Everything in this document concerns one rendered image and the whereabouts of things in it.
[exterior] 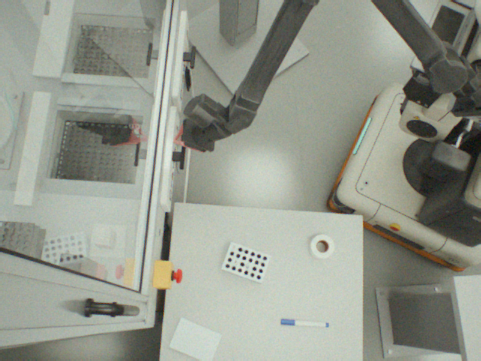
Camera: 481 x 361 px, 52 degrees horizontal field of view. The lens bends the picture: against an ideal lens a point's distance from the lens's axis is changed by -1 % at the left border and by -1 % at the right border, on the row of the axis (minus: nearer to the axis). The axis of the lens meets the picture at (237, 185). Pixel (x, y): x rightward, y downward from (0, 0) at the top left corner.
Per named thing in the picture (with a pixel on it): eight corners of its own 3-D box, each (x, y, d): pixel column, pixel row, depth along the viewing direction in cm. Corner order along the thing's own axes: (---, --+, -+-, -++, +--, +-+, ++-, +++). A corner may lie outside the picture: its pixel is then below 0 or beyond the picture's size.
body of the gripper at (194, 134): (182, 119, 131) (198, 112, 126) (212, 131, 137) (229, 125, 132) (179, 141, 129) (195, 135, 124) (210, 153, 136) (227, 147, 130)
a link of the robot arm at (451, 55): (479, 80, 111) (472, 67, 115) (459, 51, 106) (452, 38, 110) (443, 103, 116) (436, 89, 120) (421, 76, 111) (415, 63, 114)
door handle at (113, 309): (143, 304, 86) (122, 300, 68) (141, 319, 85) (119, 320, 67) (114, 301, 86) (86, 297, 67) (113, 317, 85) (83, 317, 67)
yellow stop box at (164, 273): (176, 263, 139) (173, 261, 132) (173, 289, 137) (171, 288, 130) (158, 262, 139) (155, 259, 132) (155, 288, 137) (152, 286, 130)
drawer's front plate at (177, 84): (189, 30, 160) (186, 10, 150) (180, 112, 153) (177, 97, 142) (183, 29, 160) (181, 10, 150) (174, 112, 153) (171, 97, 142)
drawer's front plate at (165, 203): (179, 120, 152) (176, 105, 142) (170, 212, 145) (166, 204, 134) (173, 119, 152) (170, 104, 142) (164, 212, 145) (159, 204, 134)
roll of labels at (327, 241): (331, 238, 150) (334, 235, 146) (331, 260, 148) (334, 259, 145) (309, 235, 150) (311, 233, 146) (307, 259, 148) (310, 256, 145)
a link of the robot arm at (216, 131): (232, 141, 124) (239, 122, 126) (212, 125, 120) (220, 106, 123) (215, 146, 129) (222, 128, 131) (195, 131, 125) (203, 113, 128)
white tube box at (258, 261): (270, 257, 148) (270, 256, 144) (261, 284, 146) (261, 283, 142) (231, 243, 149) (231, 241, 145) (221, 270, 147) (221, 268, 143)
